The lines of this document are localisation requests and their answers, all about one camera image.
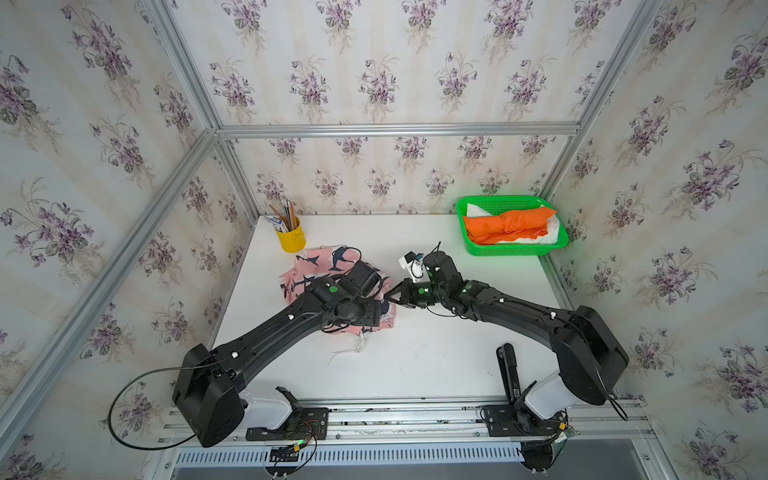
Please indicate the aluminium rail frame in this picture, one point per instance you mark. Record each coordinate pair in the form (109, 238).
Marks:
(353, 433)

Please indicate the white shorts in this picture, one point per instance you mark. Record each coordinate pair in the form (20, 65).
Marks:
(540, 228)

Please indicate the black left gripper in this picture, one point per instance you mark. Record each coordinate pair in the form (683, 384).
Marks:
(373, 316)

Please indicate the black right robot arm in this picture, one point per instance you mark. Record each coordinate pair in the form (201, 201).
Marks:
(590, 358)

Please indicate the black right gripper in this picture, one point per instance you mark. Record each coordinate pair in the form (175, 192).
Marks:
(405, 294)

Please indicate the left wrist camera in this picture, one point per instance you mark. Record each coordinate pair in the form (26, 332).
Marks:
(364, 278)

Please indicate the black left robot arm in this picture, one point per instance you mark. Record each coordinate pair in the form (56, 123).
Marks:
(208, 387)

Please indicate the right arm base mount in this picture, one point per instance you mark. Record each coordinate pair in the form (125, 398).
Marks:
(515, 418)

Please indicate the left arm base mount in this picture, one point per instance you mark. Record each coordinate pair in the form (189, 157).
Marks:
(278, 415)

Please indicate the pink shark print garment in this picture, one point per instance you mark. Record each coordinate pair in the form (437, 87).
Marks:
(336, 261)

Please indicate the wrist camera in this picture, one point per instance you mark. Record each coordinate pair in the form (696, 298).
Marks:
(364, 278)
(412, 263)

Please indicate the yellow pencil cup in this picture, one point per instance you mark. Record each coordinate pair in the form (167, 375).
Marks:
(292, 241)

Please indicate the green plastic basket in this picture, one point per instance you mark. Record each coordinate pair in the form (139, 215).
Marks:
(500, 204)

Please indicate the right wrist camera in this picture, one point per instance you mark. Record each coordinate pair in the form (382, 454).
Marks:
(412, 263)

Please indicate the colored pencils bundle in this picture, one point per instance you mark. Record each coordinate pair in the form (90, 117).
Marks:
(284, 217)

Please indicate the orange cloth garment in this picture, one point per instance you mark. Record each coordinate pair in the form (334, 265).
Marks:
(510, 223)

